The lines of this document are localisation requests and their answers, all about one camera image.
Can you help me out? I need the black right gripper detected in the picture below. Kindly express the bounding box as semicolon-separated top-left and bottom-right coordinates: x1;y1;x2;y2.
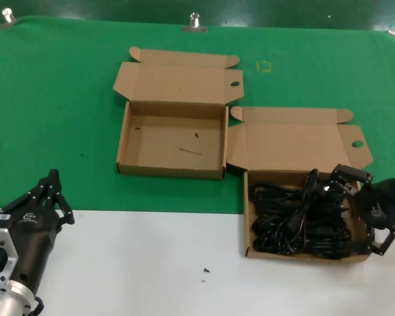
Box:
329;163;395;257

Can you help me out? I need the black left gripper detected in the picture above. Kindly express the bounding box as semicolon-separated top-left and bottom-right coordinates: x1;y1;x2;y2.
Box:
0;169;76;296

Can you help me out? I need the cardboard box with loose screws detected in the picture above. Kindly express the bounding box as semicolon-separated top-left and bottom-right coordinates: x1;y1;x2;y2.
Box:
112;46;245;181

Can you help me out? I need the green table cloth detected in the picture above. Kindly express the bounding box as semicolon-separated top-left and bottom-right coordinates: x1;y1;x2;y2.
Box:
0;15;395;215

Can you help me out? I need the cardboard box with cables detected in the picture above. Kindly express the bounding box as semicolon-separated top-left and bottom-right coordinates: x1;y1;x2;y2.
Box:
226;105;374;263

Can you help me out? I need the black cable bundle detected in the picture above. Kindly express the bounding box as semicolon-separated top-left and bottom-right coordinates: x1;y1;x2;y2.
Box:
249;184;357;261

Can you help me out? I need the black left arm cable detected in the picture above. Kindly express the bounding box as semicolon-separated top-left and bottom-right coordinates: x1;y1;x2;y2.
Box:
28;295;45;316

